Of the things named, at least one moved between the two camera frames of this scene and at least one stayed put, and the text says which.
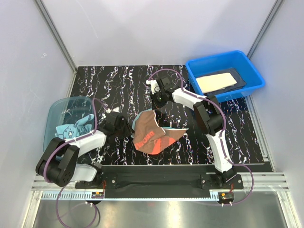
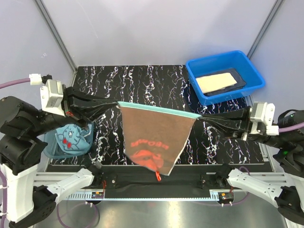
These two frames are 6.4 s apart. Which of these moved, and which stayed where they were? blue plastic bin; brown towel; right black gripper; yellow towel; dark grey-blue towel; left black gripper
Moved: left black gripper; right black gripper; brown towel
Stayed: yellow towel; dark grey-blue towel; blue plastic bin
